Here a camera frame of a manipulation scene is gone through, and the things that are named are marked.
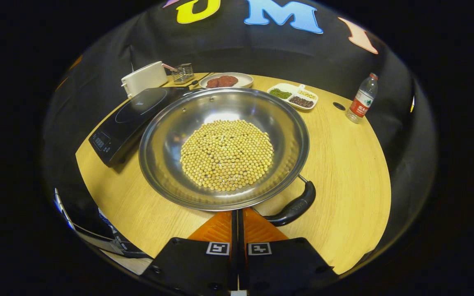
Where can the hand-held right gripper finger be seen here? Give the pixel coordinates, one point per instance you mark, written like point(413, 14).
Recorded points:
point(234, 234)
point(240, 234)

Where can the white divided bean dish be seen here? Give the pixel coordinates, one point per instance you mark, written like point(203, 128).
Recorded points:
point(292, 96)

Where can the red meat patty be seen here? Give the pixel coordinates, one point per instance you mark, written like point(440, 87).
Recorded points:
point(212, 83)
point(228, 80)

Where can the pile of soybeans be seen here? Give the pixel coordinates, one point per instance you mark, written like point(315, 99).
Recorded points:
point(226, 154)

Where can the white round plate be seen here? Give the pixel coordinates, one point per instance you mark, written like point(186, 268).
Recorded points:
point(244, 80)

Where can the dark white-edged object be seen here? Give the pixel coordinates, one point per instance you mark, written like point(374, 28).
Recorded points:
point(109, 240)

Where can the black induction cooktop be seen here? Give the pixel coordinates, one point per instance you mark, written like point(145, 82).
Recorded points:
point(130, 119)

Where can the black table grommet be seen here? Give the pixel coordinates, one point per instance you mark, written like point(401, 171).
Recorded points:
point(339, 106)

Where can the white toaster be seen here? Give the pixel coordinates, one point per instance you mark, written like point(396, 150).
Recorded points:
point(144, 79)

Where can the clear water bottle red label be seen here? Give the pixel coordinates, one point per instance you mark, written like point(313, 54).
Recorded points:
point(362, 102)

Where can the stainless steel pot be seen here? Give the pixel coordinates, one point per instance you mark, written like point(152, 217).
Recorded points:
point(171, 131)

